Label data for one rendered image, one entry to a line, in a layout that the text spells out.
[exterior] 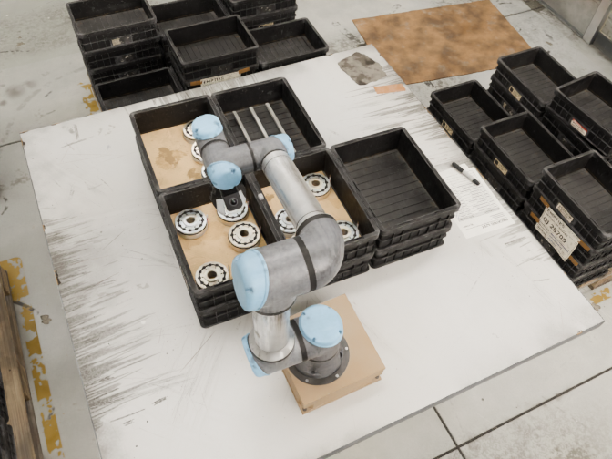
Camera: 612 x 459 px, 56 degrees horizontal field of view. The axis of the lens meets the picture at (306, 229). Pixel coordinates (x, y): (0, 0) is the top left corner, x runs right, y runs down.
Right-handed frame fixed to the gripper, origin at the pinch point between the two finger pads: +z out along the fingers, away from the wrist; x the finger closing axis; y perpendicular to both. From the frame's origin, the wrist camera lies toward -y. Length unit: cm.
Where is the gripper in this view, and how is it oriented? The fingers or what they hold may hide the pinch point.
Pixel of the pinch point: (232, 209)
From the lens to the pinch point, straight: 171.9
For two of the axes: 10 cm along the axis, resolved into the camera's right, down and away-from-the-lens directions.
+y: -4.0, -7.5, 5.3
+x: -9.1, 3.7, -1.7
